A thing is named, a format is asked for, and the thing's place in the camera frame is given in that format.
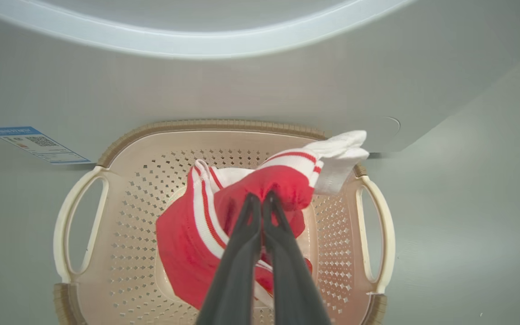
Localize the blue white energy label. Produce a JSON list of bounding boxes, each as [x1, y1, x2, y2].
[[0, 126, 93, 165]]

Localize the grey plastic lid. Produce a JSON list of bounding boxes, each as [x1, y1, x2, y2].
[[367, 116, 401, 154]]

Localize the white front-load washing machine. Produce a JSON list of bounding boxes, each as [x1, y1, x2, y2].
[[0, 0, 520, 164]]

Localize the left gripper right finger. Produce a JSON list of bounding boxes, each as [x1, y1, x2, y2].
[[261, 190, 333, 325]]

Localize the cream perforated laundry basket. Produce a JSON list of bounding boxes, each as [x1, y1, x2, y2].
[[53, 120, 396, 325]]

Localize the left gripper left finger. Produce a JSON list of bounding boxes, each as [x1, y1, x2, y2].
[[195, 193, 263, 325]]

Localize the red and white garment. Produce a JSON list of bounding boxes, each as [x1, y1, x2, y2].
[[155, 130, 370, 310]]

